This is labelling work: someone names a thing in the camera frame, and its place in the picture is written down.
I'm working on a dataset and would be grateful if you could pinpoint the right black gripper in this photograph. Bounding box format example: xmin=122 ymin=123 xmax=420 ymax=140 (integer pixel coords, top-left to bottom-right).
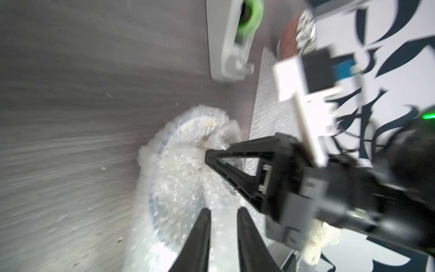
xmin=205 ymin=133 xmax=394 ymax=248

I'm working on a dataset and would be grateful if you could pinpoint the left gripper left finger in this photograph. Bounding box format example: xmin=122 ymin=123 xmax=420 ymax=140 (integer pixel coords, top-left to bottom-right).
xmin=169 ymin=208 xmax=211 ymax=272

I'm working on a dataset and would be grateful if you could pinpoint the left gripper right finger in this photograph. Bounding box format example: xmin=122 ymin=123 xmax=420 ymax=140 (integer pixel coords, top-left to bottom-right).
xmin=237 ymin=207 xmax=280 ymax=272

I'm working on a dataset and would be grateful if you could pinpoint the blue yellow patterned bowl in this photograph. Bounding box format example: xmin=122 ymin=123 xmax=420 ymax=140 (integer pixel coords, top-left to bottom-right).
xmin=150 ymin=113 xmax=241 ymax=248

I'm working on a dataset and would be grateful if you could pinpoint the bubble wrap sheet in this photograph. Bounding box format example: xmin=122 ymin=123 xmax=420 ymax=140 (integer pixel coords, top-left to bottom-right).
xmin=249 ymin=47 xmax=302 ymax=141
xmin=123 ymin=105 xmax=264 ymax=272

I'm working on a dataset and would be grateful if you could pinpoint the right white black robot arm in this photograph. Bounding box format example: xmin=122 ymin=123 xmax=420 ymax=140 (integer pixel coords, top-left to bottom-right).
xmin=205 ymin=114 xmax=435 ymax=256

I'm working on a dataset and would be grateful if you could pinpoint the white teddy bear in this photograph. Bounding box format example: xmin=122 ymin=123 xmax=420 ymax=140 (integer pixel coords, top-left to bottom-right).
xmin=301 ymin=219 xmax=341 ymax=266

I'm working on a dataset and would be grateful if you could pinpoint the black white speckled bowl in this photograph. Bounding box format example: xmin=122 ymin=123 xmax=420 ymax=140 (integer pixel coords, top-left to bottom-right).
xmin=278 ymin=9 xmax=318 ymax=60

